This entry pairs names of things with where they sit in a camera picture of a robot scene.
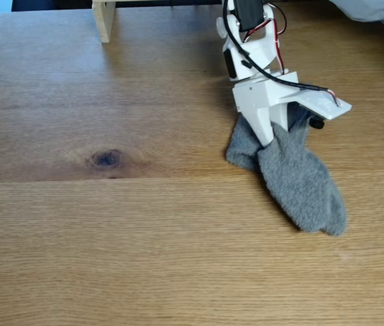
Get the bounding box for red and white motor wires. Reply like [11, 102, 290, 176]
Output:
[244, 2, 288, 75]

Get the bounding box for grey terry sock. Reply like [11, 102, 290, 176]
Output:
[224, 114, 348, 237]

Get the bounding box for dark background furniture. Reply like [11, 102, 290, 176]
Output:
[11, 0, 225, 13]

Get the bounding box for light wooden stand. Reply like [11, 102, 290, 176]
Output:
[91, 0, 225, 44]

